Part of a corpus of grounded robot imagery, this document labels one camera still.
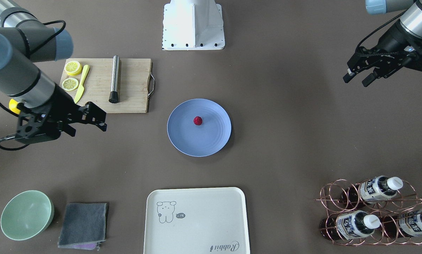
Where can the blue plate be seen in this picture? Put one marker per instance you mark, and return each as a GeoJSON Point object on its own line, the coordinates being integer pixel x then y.
{"type": "Point", "coordinates": [199, 141]}

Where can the cream rectangular tray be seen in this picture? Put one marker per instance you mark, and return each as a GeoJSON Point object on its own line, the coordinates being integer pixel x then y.
{"type": "Point", "coordinates": [196, 221]}

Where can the mint green bowl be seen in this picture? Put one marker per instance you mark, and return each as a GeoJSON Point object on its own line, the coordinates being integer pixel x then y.
{"type": "Point", "coordinates": [26, 215]}

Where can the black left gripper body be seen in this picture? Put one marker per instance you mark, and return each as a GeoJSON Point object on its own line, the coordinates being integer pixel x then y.
{"type": "Point", "coordinates": [392, 39]}

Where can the wooden cutting board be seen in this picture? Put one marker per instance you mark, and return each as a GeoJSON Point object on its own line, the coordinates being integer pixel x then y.
{"type": "Point", "coordinates": [133, 84]}

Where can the dark labelled bottle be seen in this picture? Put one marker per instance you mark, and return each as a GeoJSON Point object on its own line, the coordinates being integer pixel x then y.
{"type": "Point", "coordinates": [349, 225]}
{"type": "Point", "coordinates": [410, 223]}

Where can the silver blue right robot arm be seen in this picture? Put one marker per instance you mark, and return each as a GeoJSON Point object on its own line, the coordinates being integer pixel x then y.
{"type": "Point", "coordinates": [24, 40]}

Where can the yellow lemon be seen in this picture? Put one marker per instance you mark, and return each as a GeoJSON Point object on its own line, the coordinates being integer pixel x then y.
{"type": "Point", "coordinates": [12, 105]}

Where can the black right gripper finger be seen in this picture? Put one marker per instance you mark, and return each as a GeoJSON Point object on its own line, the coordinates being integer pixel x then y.
{"type": "Point", "coordinates": [95, 115]}
{"type": "Point", "coordinates": [66, 128]}

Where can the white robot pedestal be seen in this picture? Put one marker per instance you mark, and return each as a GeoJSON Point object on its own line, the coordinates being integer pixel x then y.
{"type": "Point", "coordinates": [193, 25]}

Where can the yellow plastic knife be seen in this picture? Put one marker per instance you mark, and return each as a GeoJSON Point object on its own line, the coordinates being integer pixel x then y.
{"type": "Point", "coordinates": [81, 88]}

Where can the dark bottle white label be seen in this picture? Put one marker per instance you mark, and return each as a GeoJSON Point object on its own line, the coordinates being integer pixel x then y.
{"type": "Point", "coordinates": [380, 188]}

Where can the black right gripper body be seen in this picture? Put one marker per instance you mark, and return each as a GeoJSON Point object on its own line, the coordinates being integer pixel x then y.
{"type": "Point", "coordinates": [60, 103]}

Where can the red strawberry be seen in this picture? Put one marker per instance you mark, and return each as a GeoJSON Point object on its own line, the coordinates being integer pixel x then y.
{"type": "Point", "coordinates": [198, 121]}

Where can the grey folded cloth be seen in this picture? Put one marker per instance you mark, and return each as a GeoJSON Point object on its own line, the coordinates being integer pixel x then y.
{"type": "Point", "coordinates": [84, 226]}

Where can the lemon half slice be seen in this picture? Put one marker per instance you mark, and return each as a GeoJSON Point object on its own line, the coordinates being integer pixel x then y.
{"type": "Point", "coordinates": [73, 68]}

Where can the steel muddler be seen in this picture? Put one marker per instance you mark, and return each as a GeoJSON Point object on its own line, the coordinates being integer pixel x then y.
{"type": "Point", "coordinates": [115, 80]}

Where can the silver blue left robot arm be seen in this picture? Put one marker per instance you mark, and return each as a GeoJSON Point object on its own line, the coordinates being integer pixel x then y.
{"type": "Point", "coordinates": [410, 17]}

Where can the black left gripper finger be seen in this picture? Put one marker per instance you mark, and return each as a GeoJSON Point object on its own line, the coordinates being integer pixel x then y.
{"type": "Point", "coordinates": [369, 79]}
{"type": "Point", "coordinates": [349, 75]}

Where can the copper wire bottle rack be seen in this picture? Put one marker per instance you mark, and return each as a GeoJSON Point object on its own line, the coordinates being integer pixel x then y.
{"type": "Point", "coordinates": [378, 211]}

